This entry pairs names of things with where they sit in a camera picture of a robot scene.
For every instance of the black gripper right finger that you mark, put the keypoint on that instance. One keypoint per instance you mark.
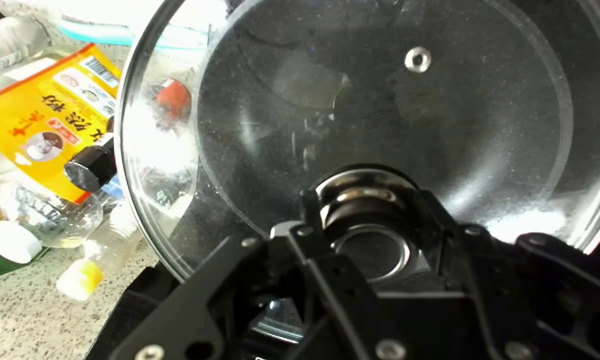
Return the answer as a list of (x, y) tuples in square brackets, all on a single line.
[(535, 298)]

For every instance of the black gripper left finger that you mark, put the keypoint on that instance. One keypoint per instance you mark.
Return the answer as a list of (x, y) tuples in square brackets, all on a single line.
[(281, 298)]

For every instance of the glass lid with black knob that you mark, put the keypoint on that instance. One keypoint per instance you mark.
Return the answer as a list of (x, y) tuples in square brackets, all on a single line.
[(173, 192)]

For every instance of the dark soy sauce bottle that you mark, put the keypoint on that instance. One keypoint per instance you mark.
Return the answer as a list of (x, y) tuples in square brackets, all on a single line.
[(92, 166)]

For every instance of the green bottle white cap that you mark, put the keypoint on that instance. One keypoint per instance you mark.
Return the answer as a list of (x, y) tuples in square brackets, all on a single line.
[(18, 247)]

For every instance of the yellow label oil bottle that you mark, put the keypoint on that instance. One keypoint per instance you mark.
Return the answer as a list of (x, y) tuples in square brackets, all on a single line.
[(51, 117)]

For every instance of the light blue stacked bowls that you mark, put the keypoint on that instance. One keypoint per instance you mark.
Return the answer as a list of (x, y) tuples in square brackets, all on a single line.
[(120, 22)]

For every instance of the clear spray bottle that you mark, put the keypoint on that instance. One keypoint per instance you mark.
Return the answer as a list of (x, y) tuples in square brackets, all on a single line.
[(20, 39)]

